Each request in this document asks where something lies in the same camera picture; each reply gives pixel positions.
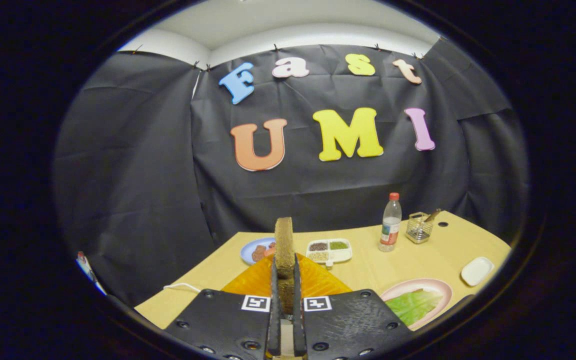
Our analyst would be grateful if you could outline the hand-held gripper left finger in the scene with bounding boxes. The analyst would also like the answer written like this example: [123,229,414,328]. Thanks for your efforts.
[164,252,285,360]

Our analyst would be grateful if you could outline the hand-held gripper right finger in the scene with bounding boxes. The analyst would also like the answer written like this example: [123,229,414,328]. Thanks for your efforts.
[292,252,415,360]

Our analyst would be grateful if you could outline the green lettuce leaf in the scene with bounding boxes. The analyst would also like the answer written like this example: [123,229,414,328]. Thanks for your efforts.
[385,288,444,327]

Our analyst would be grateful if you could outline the brown toasted bread slice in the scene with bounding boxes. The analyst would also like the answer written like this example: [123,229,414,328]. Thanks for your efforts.
[274,217,296,316]

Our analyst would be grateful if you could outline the blue plate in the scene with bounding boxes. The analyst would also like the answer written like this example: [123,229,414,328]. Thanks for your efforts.
[240,237,277,266]

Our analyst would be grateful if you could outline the white divided seasoning dish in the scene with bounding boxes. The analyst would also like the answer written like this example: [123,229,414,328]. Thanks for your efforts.
[306,238,353,265]

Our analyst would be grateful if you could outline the red meat slices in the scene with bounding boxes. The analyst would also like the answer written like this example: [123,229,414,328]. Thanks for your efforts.
[251,242,276,263]

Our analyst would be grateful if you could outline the pink round plate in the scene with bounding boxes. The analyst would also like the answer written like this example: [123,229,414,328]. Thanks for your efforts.
[380,278,454,332]

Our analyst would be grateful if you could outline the clear bottle with red cap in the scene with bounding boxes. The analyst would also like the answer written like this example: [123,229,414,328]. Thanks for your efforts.
[378,192,403,253]

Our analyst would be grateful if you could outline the white square plate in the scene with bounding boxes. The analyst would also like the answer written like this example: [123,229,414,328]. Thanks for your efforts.
[460,256,495,287]

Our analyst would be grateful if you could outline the black backdrop cloth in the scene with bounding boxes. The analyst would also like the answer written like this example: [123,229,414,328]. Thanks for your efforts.
[54,37,529,306]

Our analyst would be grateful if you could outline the red and white object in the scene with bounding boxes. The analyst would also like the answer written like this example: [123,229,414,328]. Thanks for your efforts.
[77,251,106,296]

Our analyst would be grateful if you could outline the white toaster cable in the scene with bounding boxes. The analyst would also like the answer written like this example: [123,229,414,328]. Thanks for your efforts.
[163,282,202,293]

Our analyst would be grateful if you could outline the wire mesh utensil holder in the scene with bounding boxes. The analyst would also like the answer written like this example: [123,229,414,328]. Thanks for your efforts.
[406,212,434,244]

